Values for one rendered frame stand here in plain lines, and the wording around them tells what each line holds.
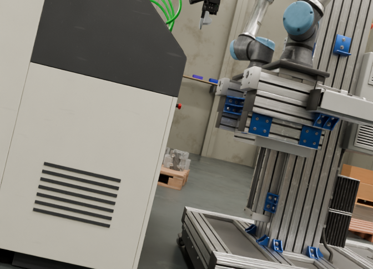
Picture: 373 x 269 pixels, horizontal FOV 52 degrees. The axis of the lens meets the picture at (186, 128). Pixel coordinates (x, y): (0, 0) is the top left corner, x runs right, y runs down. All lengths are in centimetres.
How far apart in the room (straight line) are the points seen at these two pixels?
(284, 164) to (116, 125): 84
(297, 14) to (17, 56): 108
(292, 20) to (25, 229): 130
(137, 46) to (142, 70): 9
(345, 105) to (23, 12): 129
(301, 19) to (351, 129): 63
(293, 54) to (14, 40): 111
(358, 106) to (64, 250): 128
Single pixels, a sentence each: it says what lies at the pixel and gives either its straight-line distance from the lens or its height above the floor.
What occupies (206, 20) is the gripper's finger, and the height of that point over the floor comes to 123.
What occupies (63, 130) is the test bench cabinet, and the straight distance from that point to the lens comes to 155.
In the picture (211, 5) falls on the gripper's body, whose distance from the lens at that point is 205.
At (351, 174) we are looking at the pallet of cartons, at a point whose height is 54.
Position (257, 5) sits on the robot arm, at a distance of 241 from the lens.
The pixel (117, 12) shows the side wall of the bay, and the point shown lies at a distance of 157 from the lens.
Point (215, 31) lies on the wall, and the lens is 1191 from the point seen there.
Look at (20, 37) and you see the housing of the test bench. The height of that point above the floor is 87.
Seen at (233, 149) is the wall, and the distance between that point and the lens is 1184.
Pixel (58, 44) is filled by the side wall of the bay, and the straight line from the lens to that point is 159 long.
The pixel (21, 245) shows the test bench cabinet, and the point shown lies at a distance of 167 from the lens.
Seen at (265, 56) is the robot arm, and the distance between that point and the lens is 218.
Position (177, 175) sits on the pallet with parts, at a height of 15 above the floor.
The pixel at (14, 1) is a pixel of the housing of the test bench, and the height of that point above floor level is 100.
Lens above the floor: 68
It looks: level
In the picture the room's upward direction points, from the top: 13 degrees clockwise
